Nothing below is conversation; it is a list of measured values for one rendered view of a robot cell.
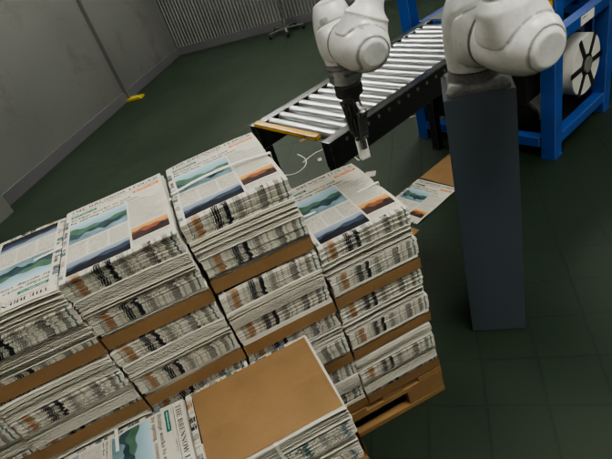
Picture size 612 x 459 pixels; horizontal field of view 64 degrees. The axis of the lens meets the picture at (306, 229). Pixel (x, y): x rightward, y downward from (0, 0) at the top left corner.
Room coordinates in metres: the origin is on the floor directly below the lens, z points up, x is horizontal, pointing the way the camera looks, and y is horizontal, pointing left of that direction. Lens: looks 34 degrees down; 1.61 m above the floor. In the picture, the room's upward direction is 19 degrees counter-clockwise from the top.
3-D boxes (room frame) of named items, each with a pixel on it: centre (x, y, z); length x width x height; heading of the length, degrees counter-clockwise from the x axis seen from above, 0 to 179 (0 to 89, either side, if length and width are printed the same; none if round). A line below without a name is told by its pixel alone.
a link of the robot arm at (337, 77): (1.29, -0.24, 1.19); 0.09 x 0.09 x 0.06
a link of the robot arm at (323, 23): (1.27, -0.24, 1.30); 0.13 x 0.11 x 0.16; 7
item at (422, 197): (2.32, -0.66, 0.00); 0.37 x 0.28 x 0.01; 121
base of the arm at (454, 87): (1.39, -0.64, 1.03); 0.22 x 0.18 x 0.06; 159
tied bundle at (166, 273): (1.15, 0.45, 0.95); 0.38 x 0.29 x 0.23; 9
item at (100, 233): (1.14, 0.45, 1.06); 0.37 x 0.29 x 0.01; 9
